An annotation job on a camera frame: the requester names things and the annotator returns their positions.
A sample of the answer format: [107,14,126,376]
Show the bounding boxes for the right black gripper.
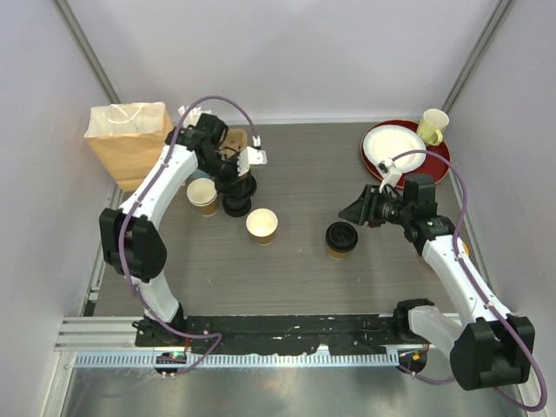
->
[339,184,414,228]

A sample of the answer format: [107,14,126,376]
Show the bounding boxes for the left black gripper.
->
[200,152,252,197]

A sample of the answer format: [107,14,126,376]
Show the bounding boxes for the black coffee cup lid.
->
[325,222,359,253]

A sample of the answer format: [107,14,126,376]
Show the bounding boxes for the brown paper cup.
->
[327,246,353,260]
[246,208,278,245]

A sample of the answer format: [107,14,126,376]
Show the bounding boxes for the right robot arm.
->
[339,174,535,391]

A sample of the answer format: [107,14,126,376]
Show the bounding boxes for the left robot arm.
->
[99,112,261,347]

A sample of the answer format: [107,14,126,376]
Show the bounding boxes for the stack of black lids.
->
[222,195,252,218]

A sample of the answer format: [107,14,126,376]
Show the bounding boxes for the stack of paper cups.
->
[186,178,218,216]

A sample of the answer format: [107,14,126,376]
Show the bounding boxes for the cardboard cup carrier stack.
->
[220,129,248,154]

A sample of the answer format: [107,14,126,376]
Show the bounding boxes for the white paper plate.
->
[362,124,426,174]

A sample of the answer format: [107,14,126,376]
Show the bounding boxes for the red round tray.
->
[360,119,452,183]

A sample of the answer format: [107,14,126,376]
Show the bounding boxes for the pale yellow mug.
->
[417,109,450,146]

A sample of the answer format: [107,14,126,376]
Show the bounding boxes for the brown paper bag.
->
[84,102,174,192]

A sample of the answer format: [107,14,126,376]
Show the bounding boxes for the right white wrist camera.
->
[376,158,402,193]

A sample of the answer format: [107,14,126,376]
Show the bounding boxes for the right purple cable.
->
[388,149,549,412]

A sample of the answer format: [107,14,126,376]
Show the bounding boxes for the purple cable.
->
[117,95,261,377]
[388,149,549,412]

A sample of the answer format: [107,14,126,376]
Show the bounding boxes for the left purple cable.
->
[117,95,261,377]

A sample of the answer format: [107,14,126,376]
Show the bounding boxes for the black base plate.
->
[132,314,429,356]

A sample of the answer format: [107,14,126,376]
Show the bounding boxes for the aluminium frame rail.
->
[55,314,430,374]

